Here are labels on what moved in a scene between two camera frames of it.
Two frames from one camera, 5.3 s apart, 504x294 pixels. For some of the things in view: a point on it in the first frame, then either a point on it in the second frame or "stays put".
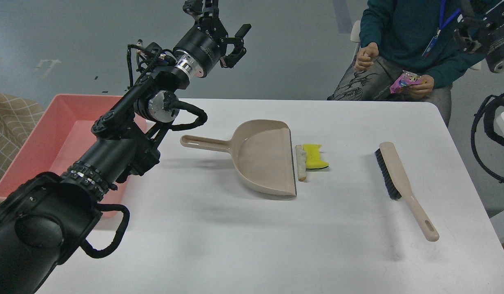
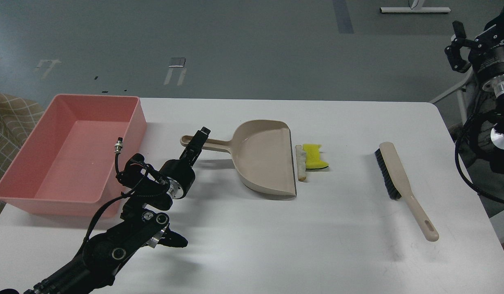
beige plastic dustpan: x=262 y=152 stays put
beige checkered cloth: x=12 y=119 stays put
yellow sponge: x=313 y=161 stays put
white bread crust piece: x=301 y=162 stays put
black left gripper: x=205 y=42 -> x=181 y=176
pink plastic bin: x=60 y=135 stays put
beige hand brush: x=396 y=181 stays put
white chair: x=355 y=32 -> x=460 y=91
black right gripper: x=494 y=36 -> x=492 y=54
